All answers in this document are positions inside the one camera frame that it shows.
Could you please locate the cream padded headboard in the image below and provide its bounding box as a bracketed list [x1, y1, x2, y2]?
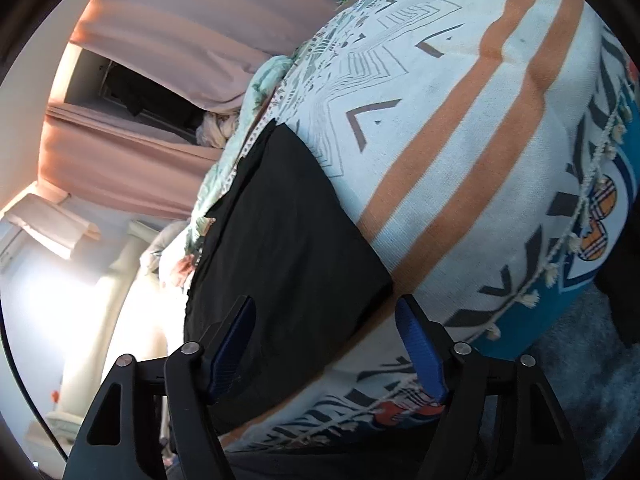
[42, 221, 166, 452]

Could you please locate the rust orange cloth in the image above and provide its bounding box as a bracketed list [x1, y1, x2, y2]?
[174, 216, 216, 291]

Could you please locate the mint green duvet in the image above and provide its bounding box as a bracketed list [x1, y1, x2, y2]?
[191, 55, 294, 223]

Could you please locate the large black shirt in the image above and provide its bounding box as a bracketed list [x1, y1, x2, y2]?
[184, 122, 394, 432]

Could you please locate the patterned white bedspread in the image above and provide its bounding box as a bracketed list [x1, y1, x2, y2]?
[213, 0, 639, 453]

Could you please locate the pink curtain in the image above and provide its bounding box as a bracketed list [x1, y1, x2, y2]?
[70, 0, 336, 112]
[39, 102, 222, 219]

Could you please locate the crumpled peach blanket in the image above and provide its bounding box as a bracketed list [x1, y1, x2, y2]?
[195, 110, 240, 150]

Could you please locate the right pink curtain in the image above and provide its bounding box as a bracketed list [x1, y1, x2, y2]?
[70, 0, 336, 112]

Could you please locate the left pink curtain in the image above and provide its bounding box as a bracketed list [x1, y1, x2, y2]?
[39, 102, 222, 219]

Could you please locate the hanging white garment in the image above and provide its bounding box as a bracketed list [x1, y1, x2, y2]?
[3, 194, 101, 260]

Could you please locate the white air conditioner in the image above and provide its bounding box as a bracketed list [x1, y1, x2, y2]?
[0, 220, 29, 272]

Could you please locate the grey pillow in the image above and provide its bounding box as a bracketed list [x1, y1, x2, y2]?
[139, 220, 188, 273]

